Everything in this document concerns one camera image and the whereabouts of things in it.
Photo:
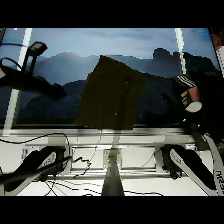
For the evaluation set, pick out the brown garment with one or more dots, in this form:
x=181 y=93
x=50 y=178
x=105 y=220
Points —
x=111 y=95

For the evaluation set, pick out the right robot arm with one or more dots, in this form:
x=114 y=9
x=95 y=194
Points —
x=195 y=165

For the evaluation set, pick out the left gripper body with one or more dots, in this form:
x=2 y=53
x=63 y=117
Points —
x=36 y=84

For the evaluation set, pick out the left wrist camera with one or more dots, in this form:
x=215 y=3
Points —
x=36 y=48

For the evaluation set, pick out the silver frame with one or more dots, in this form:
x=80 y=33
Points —
x=133 y=138

